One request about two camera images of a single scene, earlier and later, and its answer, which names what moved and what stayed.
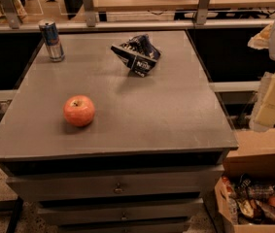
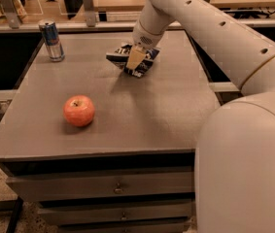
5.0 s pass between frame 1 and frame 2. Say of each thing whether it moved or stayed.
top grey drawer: stayed
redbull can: stayed
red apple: stayed
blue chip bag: moved
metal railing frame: stayed
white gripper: moved
